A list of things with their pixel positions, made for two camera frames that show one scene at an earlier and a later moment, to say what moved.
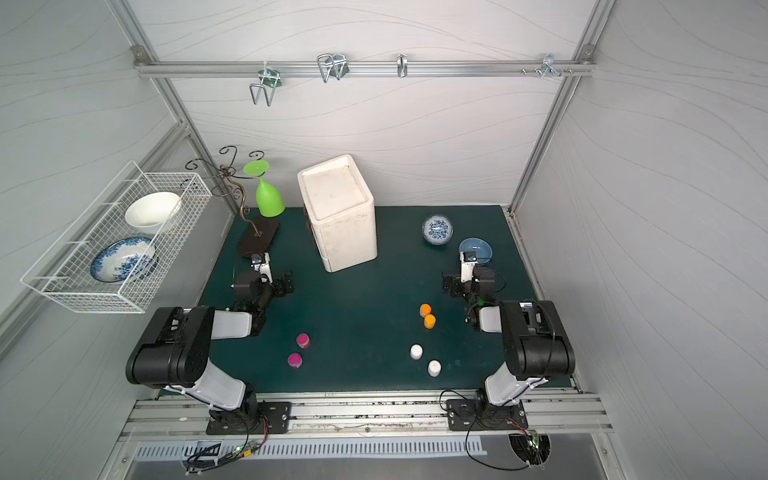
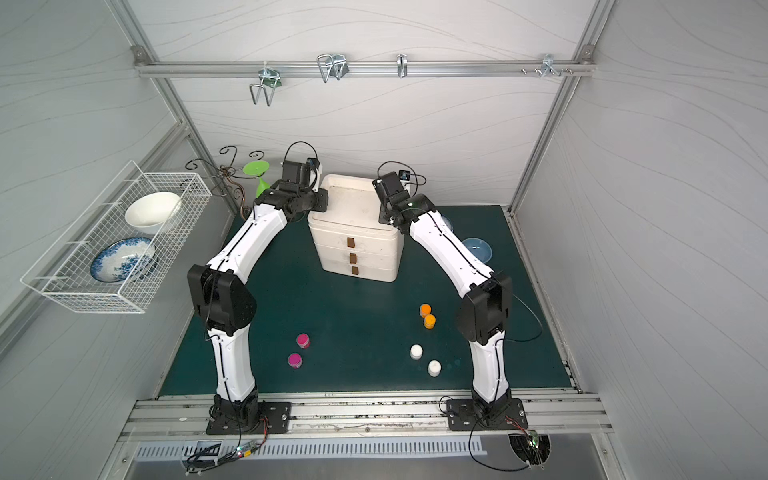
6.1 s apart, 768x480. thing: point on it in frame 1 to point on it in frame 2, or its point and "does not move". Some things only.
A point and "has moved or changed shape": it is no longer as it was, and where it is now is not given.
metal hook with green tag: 269,82 does not move
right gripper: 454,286 to 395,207
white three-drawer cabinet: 340,211 has moved or changed shape
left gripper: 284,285 to 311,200
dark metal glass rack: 261,236 does not move
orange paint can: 425,309 does not move
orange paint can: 429,321 does not move
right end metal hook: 548,66 does not move
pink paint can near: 294,360 does not move
